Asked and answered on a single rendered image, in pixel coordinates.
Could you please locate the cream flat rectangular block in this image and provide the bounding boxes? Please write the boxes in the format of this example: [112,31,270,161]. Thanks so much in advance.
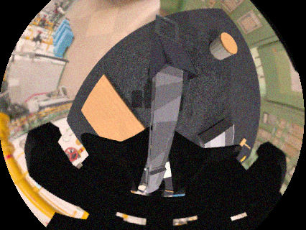
[139,183,147,190]

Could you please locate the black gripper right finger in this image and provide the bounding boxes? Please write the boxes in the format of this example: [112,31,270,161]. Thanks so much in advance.
[168,130,242,196]

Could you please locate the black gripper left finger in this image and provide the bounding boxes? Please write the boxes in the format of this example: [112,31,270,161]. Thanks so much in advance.
[80,126,149,191]

